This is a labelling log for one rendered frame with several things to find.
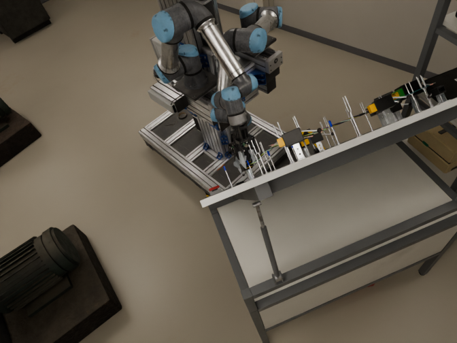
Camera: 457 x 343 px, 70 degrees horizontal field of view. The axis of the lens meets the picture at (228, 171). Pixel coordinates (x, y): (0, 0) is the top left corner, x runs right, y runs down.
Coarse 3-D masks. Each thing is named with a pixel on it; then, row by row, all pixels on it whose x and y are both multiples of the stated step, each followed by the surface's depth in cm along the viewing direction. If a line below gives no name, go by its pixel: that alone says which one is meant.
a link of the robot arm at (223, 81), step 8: (232, 32) 163; (232, 40) 163; (232, 48) 166; (224, 72) 170; (224, 80) 171; (216, 88) 175; (216, 112) 177; (224, 112) 175; (216, 120) 178; (224, 120) 176
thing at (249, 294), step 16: (448, 208) 139; (400, 224) 138; (416, 224) 137; (368, 240) 136; (384, 240) 137; (336, 256) 135; (288, 272) 134; (304, 272) 133; (256, 288) 132; (272, 288) 132
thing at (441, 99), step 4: (436, 88) 123; (440, 88) 124; (444, 88) 122; (432, 92) 125; (436, 92) 123; (440, 92) 122; (444, 92) 122; (428, 96) 129; (436, 96) 125; (440, 96) 123; (444, 96) 123; (440, 100) 123; (444, 100) 124; (448, 100) 123
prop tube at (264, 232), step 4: (260, 228) 113; (264, 232) 113; (264, 236) 114; (268, 236) 115; (264, 240) 116; (268, 240) 116; (268, 244) 117; (268, 248) 118; (272, 248) 119; (268, 252) 120; (272, 252) 120; (272, 256) 121; (272, 260) 122; (272, 264) 124; (276, 264) 124; (272, 268) 126; (276, 268) 125; (276, 272) 126; (276, 276) 128; (280, 276) 128; (276, 280) 128
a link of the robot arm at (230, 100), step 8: (224, 88) 135; (232, 88) 131; (224, 96) 132; (232, 96) 131; (240, 96) 133; (224, 104) 134; (232, 104) 132; (240, 104) 133; (232, 112) 134; (240, 112) 134
